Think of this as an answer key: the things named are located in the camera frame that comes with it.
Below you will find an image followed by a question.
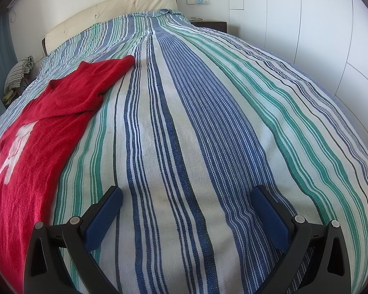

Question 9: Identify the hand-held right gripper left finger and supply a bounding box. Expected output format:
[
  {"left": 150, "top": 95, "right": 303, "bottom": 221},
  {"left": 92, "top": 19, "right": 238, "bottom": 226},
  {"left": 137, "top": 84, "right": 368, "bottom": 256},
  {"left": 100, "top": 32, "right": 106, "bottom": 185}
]
[{"left": 23, "top": 186, "right": 124, "bottom": 294}]

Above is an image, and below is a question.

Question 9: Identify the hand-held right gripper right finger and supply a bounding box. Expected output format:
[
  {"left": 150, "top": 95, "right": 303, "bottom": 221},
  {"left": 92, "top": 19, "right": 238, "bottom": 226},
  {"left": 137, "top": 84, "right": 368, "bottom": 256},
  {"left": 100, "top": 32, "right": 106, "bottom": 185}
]
[{"left": 251, "top": 185, "right": 352, "bottom": 294}]

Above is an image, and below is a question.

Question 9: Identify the red sweater with white figure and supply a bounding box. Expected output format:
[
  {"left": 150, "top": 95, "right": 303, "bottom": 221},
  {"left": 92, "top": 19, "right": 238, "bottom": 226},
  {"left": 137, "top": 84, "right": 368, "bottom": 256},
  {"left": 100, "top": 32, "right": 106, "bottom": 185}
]
[{"left": 0, "top": 56, "right": 136, "bottom": 294}]

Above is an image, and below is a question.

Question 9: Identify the striped blue green bedspread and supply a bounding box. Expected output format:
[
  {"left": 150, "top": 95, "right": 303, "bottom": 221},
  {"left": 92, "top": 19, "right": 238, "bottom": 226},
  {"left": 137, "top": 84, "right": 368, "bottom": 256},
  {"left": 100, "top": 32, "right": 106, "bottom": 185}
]
[{"left": 0, "top": 9, "right": 368, "bottom": 294}]

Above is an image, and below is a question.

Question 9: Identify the checkered folded cloth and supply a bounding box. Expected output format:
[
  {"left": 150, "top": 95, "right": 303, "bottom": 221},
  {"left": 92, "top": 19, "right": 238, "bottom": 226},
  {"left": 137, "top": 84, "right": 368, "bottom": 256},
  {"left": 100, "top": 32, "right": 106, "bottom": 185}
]
[{"left": 4, "top": 56, "right": 35, "bottom": 94}]

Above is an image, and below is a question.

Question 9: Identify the white wardrobe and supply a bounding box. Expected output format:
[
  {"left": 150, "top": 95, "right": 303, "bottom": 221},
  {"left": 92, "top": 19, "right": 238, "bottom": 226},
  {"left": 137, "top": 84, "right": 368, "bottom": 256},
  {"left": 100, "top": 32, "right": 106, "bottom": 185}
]
[{"left": 228, "top": 0, "right": 368, "bottom": 160}]

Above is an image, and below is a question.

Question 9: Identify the dark wooden nightstand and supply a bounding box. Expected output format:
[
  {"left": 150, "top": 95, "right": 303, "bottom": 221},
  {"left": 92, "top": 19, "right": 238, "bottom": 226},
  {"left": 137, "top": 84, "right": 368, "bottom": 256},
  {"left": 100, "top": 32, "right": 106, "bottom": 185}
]
[{"left": 188, "top": 20, "right": 227, "bottom": 33}]

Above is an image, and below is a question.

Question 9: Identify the cream padded headboard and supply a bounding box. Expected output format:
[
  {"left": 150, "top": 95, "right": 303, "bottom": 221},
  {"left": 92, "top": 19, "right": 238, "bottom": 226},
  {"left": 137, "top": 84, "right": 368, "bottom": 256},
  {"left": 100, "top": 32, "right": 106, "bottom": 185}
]
[{"left": 42, "top": 0, "right": 177, "bottom": 59}]

